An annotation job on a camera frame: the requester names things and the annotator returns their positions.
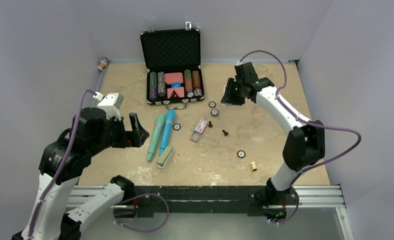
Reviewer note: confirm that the light wooden chess piece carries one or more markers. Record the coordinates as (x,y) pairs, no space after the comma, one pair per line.
(253,166)

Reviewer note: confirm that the small bottle in corner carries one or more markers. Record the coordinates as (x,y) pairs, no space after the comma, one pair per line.
(104,62)

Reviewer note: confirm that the red white staple box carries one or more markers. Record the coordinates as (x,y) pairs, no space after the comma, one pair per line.
(198,130)

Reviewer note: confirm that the brown poker chip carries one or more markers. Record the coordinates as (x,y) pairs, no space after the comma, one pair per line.
(241,154)
(212,104)

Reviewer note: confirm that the brown poker chip top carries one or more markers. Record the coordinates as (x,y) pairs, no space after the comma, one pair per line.
(212,104)

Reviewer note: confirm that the beige green stapler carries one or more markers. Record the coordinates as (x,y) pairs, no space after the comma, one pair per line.
(164,157)

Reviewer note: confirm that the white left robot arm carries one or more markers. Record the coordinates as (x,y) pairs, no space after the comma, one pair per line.
(93,130)

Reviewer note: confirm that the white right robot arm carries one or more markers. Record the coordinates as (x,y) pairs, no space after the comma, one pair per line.
(305,143)

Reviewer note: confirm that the dark blue poker chip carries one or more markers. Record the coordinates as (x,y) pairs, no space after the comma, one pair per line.
(176,126)

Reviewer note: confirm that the black table frame rail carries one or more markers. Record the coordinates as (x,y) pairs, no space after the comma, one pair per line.
(245,199)

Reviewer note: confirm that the brown poker chip bottom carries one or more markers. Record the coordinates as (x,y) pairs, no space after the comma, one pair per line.
(241,154)

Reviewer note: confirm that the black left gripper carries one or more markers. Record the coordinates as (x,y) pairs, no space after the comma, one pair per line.
(136,137)

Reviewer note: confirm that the green marker pen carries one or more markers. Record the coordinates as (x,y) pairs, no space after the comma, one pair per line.
(158,127)

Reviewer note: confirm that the blue marker pen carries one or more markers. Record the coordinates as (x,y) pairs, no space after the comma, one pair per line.
(169,121)

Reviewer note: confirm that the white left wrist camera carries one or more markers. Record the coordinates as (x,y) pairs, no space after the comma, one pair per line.
(110,103)

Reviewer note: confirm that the black poker chip case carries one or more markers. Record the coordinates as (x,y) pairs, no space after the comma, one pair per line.
(173,63)

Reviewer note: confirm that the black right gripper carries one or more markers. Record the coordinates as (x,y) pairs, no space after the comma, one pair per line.
(229,97)

